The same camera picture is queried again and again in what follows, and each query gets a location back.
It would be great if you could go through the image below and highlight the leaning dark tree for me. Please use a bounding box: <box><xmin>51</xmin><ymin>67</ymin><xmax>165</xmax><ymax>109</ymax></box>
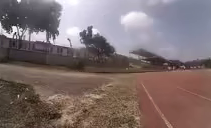
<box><xmin>78</xmin><ymin>25</ymin><xmax>117</xmax><ymax>63</ymax></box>

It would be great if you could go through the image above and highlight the roofed grandstand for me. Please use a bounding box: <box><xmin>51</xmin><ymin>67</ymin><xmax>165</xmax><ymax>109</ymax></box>
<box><xmin>128</xmin><ymin>48</ymin><xmax>188</xmax><ymax>71</ymax></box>

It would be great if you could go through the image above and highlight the long low building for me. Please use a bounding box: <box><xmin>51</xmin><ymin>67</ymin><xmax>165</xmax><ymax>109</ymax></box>
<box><xmin>0</xmin><ymin>32</ymin><xmax>91</xmax><ymax>60</ymax></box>

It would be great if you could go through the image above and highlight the large dark tree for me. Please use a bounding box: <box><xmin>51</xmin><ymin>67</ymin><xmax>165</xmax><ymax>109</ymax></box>
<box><xmin>0</xmin><ymin>0</ymin><xmax>64</xmax><ymax>44</ymax></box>

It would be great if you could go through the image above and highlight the dark soil mound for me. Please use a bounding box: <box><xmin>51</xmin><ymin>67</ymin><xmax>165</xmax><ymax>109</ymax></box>
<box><xmin>0</xmin><ymin>77</ymin><xmax>63</xmax><ymax>128</ymax></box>

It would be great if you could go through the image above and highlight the distant row of trees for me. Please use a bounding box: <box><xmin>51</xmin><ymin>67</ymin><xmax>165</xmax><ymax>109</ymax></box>
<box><xmin>184</xmin><ymin>56</ymin><xmax>211</xmax><ymax>70</ymax></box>

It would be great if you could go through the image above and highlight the grey boundary wall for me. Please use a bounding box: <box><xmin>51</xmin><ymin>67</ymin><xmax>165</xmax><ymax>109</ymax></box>
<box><xmin>0</xmin><ymin>46</ymin><xmax>131</xmax><ymax>69</ymax></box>

